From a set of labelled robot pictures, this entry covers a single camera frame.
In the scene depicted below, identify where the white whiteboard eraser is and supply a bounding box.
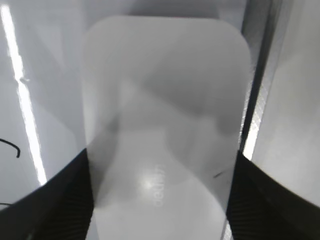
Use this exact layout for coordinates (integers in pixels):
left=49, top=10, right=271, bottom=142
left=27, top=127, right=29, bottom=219
left=81, top=15, right=251, bottom=240

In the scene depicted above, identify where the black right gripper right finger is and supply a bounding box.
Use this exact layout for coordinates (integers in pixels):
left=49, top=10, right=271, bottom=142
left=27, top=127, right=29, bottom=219
left=226, top=152, right=320, bottom=240

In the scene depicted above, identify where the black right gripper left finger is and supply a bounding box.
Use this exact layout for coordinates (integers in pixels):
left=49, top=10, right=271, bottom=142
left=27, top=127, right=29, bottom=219
left=0, top=150, right=94, bottom=240

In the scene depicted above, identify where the whiteboard with aluminium frame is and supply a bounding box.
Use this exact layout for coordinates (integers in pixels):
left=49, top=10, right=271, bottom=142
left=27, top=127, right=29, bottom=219
left=0, top=0, right=286, bottom=240

